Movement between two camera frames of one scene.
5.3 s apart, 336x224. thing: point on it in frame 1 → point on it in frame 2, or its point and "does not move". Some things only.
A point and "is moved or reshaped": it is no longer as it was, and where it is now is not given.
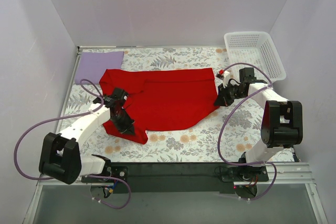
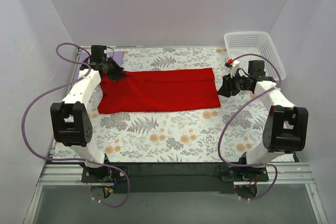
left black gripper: [121, 118] → [115, 72]
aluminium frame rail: [283, 174] does not move
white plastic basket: [255, 48] does not move
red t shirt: [161, 99] is moved or reshaped
